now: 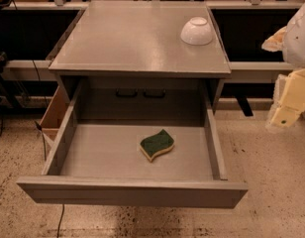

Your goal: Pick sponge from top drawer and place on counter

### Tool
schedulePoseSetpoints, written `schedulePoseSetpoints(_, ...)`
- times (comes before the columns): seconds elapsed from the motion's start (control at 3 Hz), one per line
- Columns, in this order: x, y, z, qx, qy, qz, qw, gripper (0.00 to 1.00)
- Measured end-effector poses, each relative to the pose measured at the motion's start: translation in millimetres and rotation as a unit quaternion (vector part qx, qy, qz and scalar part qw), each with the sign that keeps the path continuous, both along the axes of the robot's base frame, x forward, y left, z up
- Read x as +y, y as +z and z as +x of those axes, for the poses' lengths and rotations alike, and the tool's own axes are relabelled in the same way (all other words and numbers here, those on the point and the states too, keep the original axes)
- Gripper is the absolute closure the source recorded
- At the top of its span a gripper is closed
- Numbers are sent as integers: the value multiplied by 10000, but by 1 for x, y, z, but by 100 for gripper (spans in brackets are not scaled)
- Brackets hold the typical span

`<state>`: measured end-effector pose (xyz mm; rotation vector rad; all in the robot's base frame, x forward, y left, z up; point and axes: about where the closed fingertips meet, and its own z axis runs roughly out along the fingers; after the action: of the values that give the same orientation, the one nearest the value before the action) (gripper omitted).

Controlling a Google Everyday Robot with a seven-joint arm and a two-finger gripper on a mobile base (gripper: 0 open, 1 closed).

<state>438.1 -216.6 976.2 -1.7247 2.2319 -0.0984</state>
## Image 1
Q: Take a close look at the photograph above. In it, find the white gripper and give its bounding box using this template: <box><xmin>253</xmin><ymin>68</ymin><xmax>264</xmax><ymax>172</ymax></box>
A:
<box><xmin>261</xmin><ymin>3</ymin><xmax>305</xmax><ymax>128</ymax></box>

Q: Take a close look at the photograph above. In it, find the green and yellow sponge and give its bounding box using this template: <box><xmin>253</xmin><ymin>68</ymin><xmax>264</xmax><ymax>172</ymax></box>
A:
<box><xmin>140</xmin><ymin>129</ymin><xmax>174</xmax><ymax>163</ymax></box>

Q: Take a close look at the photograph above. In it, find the grey cabinet with counter top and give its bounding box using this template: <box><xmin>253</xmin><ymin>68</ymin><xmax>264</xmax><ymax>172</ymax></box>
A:
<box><xmin>51</xmin><ymin>1</ymin><xmax>231</xmax><ymax>126</ymax></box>

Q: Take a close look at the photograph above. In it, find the open grey top drawer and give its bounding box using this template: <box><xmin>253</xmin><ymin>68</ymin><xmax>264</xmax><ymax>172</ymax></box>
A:
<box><xmin>16</xmin><ymin>79</ymin><xmax>249</xmax><ymax>210</ymax></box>

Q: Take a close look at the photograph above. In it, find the white upturned bowl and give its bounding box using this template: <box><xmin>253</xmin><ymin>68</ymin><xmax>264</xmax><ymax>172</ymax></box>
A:
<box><xmin>180</xmin><ymin>17</ymin><xmax>213</xmax><ymax>46</ymax></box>

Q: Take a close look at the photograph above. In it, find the black right drawer handle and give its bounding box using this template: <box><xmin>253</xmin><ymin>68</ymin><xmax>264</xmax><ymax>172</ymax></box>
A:
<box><xmin>143</xmin><ymin>89</ymin><xmax>166</xmax><ymax>98</ymax></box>

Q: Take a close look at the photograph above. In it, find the black drawer handle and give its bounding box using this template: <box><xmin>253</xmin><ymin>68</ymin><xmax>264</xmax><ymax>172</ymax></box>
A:
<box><xmin>143</xmin><ymin>89</ymin><xmax>166</xmax><ymax>98</ymax></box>
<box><xmin>115</xmin><ymin>88</ymin><xmax>138</xmax><ymax>98</ymax></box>

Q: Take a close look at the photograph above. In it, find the black left drawer handle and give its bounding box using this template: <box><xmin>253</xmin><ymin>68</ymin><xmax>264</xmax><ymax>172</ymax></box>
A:
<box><xmin>115</xmin><ymin>88</ymin><xmax>138</xmax><ymax>98</ymax></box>

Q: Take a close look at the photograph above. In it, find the black cable on floor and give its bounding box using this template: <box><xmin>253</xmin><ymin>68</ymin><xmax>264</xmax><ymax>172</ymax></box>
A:
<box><xmin>55</xmin><ymin>204</ymin><xmax>66</xmax><ymax>238</ymax></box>

